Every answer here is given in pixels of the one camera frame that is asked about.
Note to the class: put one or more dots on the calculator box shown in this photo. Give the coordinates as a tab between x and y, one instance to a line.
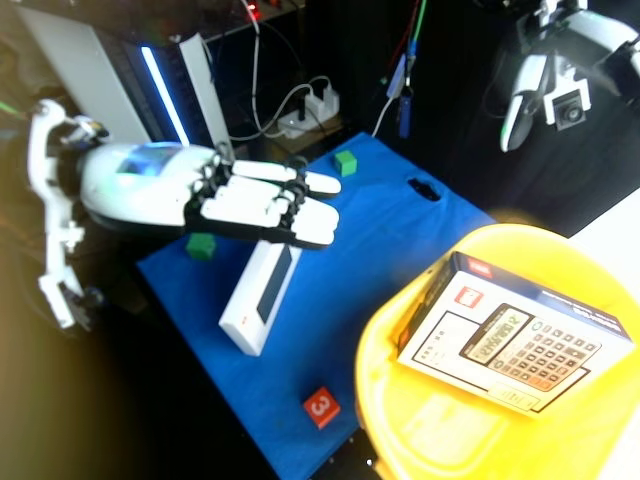
510	345

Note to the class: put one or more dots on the white power strip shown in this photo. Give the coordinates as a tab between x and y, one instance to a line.
312	112

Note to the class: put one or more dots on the green cube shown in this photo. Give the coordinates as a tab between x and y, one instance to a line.
201	246
346	163

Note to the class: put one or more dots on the light blue connector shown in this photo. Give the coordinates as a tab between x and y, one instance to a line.
396	75

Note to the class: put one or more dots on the long white box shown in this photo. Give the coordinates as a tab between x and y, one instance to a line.
250	315

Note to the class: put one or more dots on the dark blue plug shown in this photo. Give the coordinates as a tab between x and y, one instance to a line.
406	115

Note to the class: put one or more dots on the yellow plastic bin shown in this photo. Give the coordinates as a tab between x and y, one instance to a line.
450	440

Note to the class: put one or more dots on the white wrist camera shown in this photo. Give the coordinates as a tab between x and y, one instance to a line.
570	112

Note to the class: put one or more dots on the computer tower with blue light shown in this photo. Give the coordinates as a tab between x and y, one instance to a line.
100	75

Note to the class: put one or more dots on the red cube with number three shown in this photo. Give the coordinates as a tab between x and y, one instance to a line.
321	407

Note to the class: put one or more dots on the blue cloth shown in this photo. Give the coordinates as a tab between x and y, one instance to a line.
360	250

